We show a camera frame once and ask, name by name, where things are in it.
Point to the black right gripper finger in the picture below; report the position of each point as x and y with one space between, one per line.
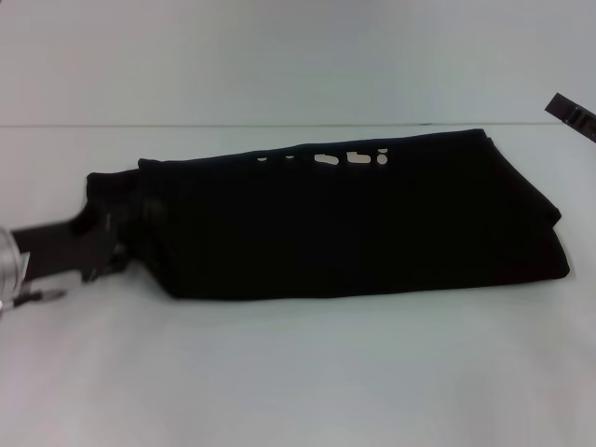
565 112

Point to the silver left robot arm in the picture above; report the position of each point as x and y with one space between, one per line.
10 270

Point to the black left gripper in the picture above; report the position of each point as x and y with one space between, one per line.
60 247

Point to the black shirt with FREE print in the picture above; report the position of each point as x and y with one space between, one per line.
349 223

